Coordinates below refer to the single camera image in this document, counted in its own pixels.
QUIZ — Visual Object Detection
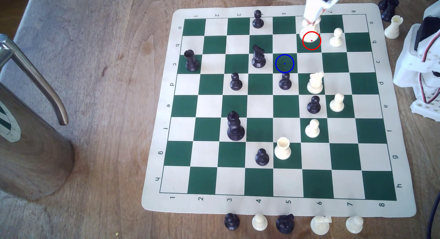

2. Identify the stainless steel jug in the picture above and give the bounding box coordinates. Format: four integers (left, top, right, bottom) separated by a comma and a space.
0, 33, 75, 202

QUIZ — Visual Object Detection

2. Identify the red black servo cable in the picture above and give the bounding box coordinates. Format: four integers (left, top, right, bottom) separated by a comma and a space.
417, 43, 440, 105

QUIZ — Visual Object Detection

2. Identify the black power cable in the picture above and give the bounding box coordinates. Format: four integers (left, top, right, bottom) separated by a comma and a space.
427, 192, 440, 239

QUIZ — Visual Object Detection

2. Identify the green white chess mat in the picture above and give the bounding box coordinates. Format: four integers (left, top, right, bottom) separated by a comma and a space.
141, 3, 417, 218

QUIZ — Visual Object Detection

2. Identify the white rook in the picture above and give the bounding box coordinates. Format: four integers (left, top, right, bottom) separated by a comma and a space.
384, 15, 404, 39
275, 137, 292, 160

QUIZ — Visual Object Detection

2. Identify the black rook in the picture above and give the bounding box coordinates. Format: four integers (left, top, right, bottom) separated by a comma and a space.
184, 49, 200, 72

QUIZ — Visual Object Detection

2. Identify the black knight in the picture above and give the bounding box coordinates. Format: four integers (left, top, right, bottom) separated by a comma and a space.
276, 214, 295, 234
251, 44, 267, 69

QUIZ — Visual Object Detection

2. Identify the white knight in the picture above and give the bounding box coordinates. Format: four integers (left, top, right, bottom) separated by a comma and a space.
310, 216, 332, 236
307, 71, 325, 94

